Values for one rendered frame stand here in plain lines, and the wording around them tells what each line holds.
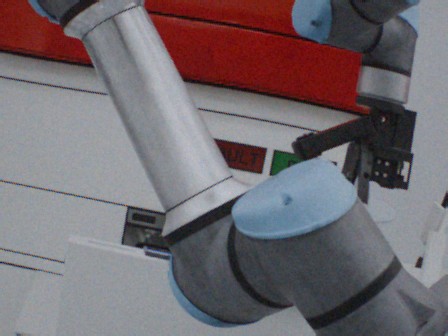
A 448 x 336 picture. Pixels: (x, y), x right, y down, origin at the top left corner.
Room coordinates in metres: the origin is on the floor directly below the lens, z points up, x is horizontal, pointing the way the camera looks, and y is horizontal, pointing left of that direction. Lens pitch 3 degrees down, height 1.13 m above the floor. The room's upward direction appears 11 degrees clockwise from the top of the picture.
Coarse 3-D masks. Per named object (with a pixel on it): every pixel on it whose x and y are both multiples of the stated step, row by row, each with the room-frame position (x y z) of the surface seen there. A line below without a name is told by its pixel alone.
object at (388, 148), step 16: (368, 112) 1.62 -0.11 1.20; (384, 112) 1.60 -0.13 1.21; (400, 112) 1.59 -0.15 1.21; (416, 112) 1.60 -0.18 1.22; (384, 128) 1.60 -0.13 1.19; (400, 128) 1.60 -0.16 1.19; (352, 144) 1.61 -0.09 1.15; (368, 144) 1.58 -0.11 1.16; (384, 144) 1.60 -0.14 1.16; (400, 144) 1.60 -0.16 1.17; (352, 160) 1.59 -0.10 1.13; (368, 160) 1.57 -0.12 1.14; (384, 160) 1.59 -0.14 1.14; (400, 160) 1.58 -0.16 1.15; (352, 176) 1.58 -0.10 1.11; (384, 176) 1.59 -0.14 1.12; (400, 176) 1.59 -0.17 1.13
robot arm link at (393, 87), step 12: (360, 72) 1.60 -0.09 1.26; (372, 72) 1.58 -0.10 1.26; (384, 72) 1.57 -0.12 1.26; (360, 84) 1.59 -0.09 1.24; (372, 84) 1.58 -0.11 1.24; (384, 84) 1.57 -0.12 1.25; (396, 84) 1.58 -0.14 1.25; (408, 84) 1.59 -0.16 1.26; (372, 96) 1.58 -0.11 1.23; (384, 96) 1.57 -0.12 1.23; (396, 96) 1.58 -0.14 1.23; (408, 96) 1.60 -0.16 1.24
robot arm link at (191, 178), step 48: (48, 0) 1.32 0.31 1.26; (96, 0) 1.28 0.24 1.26; (144, 0) 1.34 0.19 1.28; (96, 48) 1.30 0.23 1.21; (144, 48) 1.30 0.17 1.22; (144, 96) 1.29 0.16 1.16; (144, 144) 1.30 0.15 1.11; (192, 144) 1.29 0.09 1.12; (192, 192) 1.29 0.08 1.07; (240, 192) 1.29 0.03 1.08; (192, 240) 1.27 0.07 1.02; (192, 288) 1.30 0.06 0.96; (240, 288) 1.24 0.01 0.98
